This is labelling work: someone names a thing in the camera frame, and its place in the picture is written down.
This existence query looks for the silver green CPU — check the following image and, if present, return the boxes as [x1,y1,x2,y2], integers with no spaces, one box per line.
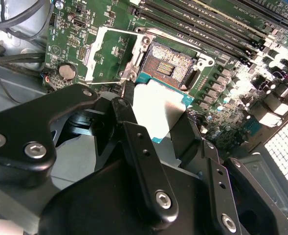
[132,77,195,144]

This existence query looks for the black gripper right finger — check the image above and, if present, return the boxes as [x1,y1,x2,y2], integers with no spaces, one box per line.
[169,110,288,235]

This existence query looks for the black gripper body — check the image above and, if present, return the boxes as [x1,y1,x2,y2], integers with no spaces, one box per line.
[39,156,213,235]

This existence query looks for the metal socket cover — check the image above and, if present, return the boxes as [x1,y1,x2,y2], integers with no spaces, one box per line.
[84,25,146,85]

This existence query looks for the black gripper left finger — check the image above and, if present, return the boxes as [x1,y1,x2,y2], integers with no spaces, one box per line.
[0,80,180,225]

